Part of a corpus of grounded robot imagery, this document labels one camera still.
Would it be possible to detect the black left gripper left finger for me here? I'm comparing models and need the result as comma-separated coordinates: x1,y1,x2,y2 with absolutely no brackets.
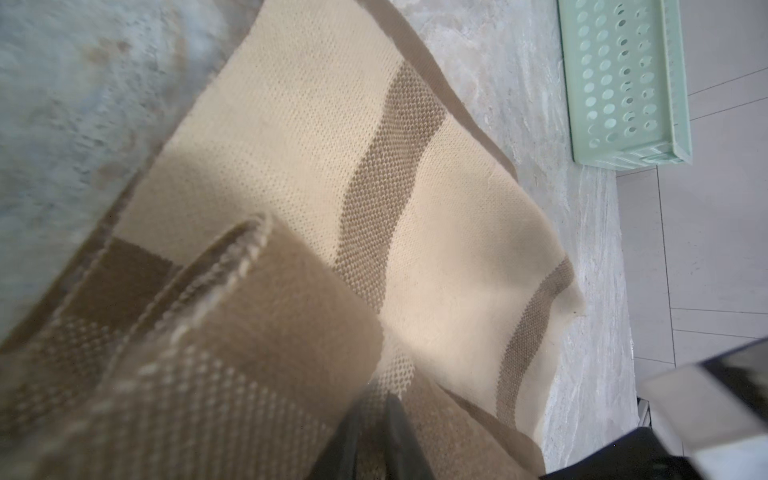
308,402,363,480

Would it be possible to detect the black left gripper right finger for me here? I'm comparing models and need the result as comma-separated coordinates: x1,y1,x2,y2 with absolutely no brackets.
375,393,435,480

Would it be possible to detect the brown beige plaid scarf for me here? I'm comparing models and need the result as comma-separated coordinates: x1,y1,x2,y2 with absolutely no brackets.
1,1,584,479

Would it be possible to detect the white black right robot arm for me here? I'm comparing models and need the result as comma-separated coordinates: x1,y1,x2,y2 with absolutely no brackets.
549,339,767,479

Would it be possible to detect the mint green plastic basket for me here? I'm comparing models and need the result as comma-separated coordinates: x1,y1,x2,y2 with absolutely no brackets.
558,0,692,171

